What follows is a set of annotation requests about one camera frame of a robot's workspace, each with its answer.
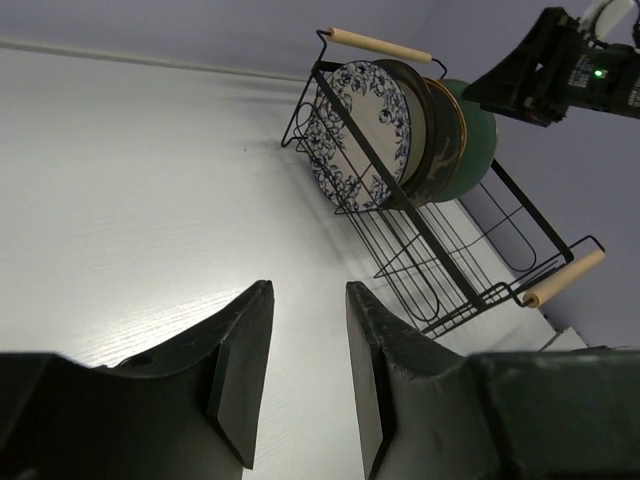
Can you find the brown rimmed cream plate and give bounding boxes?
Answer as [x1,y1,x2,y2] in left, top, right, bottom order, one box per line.
[374,59,436,208]

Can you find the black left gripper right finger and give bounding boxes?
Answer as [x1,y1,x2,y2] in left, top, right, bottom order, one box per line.
[346,282,639,479]

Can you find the blue floral white plate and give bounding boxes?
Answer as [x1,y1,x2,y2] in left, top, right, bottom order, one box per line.
[304,60,413,212]

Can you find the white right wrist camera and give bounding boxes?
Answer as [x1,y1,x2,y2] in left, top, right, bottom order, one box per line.
[578,0,639,40]

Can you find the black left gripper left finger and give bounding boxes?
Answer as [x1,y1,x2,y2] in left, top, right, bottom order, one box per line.
[1,280,274,479]

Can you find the dark green reindeer plate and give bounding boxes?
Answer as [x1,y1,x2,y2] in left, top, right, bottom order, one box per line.
[406,77,468,208]

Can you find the teal green plate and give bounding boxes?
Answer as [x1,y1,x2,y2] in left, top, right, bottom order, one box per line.
[435,78,498,203]

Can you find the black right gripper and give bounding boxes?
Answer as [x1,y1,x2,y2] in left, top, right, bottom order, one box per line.
[463,5,639,126]

